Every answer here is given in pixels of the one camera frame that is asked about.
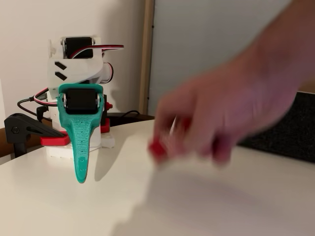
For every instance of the light wooden post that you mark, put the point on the light wooden post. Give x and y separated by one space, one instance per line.
147 49

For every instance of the person's hand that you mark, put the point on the person's hand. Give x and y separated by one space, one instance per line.
221 105

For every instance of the teal gripper black servo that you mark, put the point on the teal gripper black servo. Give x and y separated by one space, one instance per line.
79 101

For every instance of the dark grey felt basket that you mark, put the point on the dark grey felt basket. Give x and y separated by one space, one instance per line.
295 127

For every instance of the black clamp with red pad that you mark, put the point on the black clamp with red pad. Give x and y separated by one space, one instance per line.
106 126
29 127

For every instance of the pale grey panel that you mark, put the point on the pale grey panel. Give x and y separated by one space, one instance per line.
197 37

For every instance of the person's forearm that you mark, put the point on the person's forearm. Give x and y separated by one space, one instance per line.
283 29

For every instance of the red cat wooden block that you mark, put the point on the red cat wooden block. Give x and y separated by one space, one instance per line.
157 148

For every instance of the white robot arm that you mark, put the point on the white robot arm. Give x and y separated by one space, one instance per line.
73 66

